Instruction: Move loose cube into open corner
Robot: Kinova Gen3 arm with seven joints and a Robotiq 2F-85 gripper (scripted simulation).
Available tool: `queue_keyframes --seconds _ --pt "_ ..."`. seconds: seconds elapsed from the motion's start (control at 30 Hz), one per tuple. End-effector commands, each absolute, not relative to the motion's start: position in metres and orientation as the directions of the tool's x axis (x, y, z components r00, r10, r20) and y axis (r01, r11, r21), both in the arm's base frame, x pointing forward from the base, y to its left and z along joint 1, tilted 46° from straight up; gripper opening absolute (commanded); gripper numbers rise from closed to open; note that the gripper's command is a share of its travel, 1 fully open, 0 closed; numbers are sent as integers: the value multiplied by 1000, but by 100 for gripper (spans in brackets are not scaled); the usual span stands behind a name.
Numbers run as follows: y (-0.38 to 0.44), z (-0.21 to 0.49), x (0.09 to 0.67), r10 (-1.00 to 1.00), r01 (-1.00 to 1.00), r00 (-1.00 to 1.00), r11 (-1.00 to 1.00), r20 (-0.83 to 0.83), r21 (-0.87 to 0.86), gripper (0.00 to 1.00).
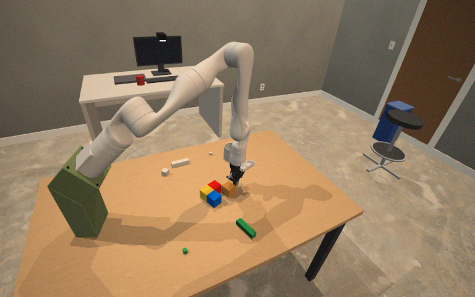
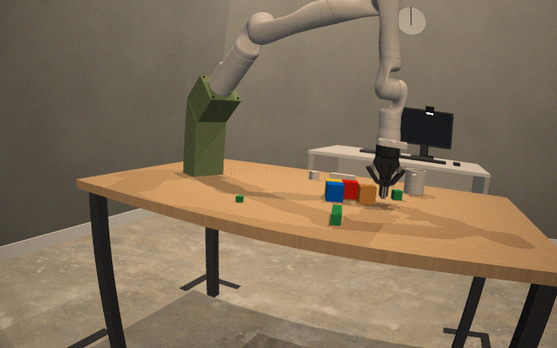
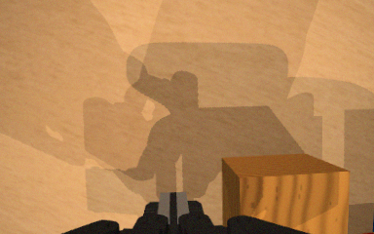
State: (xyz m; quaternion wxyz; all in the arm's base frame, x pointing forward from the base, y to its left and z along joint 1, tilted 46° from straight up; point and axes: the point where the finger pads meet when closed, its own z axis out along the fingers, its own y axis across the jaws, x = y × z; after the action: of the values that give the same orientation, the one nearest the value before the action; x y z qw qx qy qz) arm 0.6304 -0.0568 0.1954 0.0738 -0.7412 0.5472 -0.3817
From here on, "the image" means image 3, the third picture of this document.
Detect orange wooden cube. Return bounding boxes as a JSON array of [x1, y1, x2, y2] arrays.
[[222, 153, 350, 234]]

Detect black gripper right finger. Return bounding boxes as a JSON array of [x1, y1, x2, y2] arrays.
[[173, 192, 310, 234]]

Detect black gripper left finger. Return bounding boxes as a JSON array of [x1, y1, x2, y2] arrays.
[[61, 192, 174, 234]]

